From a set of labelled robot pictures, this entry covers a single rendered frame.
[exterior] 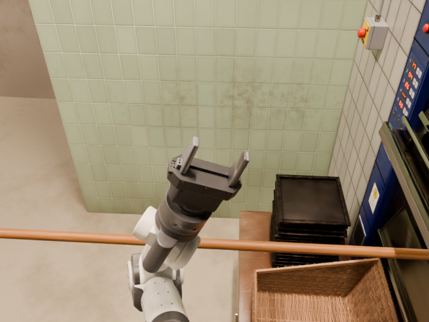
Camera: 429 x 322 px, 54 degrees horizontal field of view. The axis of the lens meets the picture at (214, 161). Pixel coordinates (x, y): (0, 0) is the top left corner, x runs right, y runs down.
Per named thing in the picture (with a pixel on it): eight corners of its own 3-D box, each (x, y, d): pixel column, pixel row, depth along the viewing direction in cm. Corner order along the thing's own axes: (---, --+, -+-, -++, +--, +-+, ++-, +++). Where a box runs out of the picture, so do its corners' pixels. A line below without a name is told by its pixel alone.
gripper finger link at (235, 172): (243, 147, 66) (227, 172, 70) (244, 162, 63) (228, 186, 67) (253, 150, 66) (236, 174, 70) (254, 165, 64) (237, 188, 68)
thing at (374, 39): (376, 40, 178) (382, 16, 171) (382, 50, 170) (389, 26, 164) (359, 39, 178) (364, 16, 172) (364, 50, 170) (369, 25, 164)
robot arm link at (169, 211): (243, 204, 66) (214, 243, 74) (240, 160, 73) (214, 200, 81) (168, 185, 62) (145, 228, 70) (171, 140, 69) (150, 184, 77)
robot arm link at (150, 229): (212, 211, 79) (191, 241, 86) (163, 181, 79) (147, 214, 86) (188, 255, 70) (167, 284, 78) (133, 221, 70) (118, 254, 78)
